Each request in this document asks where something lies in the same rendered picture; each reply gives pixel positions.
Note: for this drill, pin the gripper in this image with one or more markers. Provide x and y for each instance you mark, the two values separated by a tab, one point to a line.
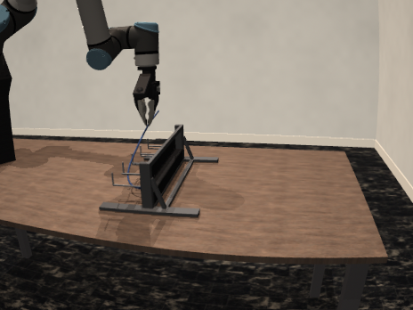
152	94

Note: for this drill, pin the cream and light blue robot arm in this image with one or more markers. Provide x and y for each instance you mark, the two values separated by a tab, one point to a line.
142	37

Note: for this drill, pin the dark grey metal rack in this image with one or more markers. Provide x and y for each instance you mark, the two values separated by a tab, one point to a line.
171	156

